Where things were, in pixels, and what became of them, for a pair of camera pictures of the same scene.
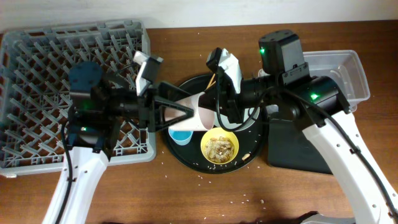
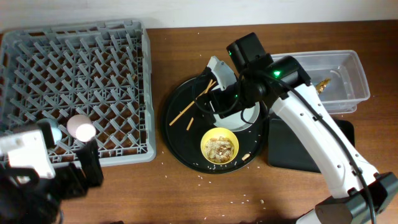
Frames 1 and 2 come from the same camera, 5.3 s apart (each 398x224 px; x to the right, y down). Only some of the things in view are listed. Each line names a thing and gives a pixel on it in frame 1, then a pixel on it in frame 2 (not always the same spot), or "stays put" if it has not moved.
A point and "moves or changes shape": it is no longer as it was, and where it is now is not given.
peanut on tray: [245, 156] stays put
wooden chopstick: [211, 81] → [189, 124]
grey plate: [250, 115] stays put
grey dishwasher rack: [35, 65] stays put
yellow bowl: [219, 145] stays put
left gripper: [149, 114] → [91, 160]
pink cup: [203, 119] moves or changes shape
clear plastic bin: [345, 66] stays put
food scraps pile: [219, 149] stays put
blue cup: [180, 137] → [56, 132]
